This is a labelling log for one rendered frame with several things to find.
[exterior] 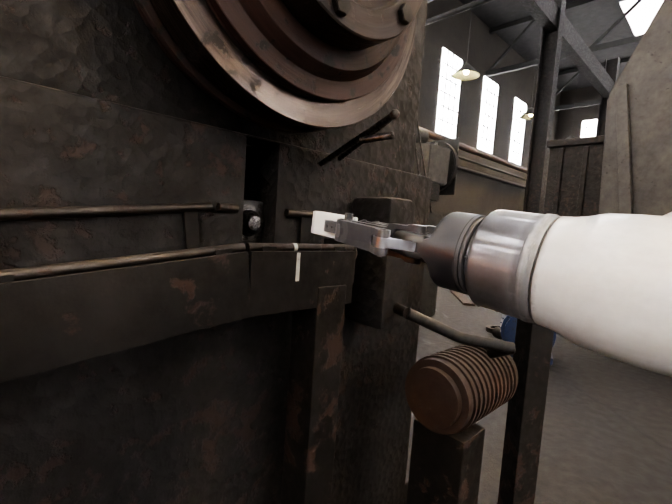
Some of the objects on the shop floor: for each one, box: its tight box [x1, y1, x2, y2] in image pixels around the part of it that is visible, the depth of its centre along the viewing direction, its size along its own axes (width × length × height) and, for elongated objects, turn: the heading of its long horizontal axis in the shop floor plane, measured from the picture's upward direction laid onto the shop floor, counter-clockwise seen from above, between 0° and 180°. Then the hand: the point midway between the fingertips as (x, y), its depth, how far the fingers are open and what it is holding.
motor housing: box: [405, 344, 518, 504], centre depth 73 cm, size 13×22×54 cm
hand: (333, 225), depth 50 cm, fingers closed
